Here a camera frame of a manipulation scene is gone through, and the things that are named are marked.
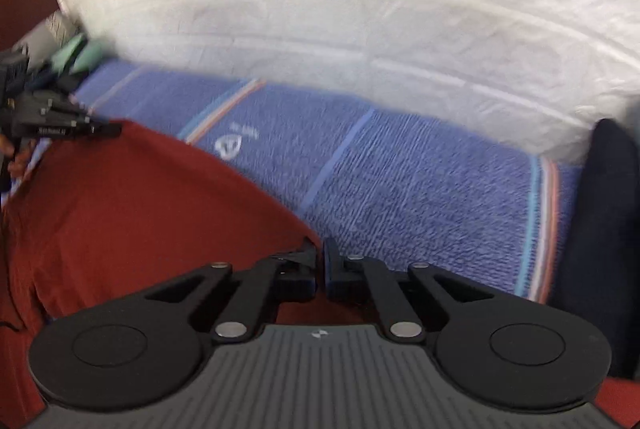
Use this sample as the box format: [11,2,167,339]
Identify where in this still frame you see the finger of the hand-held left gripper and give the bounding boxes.
[14,90,124,141]

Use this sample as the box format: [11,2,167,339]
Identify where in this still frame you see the white quilted bed cover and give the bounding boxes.
[32,0,640,166]

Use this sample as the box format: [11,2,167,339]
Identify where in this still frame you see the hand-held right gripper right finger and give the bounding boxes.
[323,237,507,344]

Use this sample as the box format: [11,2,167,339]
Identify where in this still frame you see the dark navy cloth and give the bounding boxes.
[548,118,640,381]

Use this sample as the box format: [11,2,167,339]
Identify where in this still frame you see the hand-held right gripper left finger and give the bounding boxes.
[128,241,320,344]

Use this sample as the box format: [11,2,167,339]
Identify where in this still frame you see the person's left hand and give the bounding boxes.
[0,133,32,177]

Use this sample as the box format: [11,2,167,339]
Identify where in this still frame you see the red pants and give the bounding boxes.
[0,119,640,429]

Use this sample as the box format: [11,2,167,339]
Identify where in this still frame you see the green cloth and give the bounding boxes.
[49,33,110,76]

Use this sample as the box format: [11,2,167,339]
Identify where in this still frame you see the blue striped blanket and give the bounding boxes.
[30,58,587,306]

